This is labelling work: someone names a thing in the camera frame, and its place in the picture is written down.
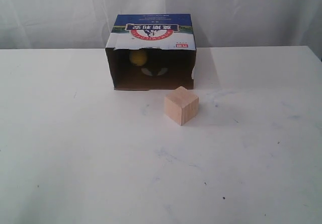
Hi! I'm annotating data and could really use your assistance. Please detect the yellow tennis ball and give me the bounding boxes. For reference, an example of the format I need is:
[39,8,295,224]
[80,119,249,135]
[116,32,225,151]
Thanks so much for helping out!
[129,49,148,66]

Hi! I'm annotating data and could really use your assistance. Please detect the light wooden cube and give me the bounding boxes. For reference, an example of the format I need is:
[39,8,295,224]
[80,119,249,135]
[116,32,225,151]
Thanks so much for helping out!
[164,86,199,126]

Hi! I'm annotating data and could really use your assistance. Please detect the blue white cardboard box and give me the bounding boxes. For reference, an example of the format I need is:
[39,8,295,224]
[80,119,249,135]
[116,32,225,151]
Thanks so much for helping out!
[105,14,197,91]

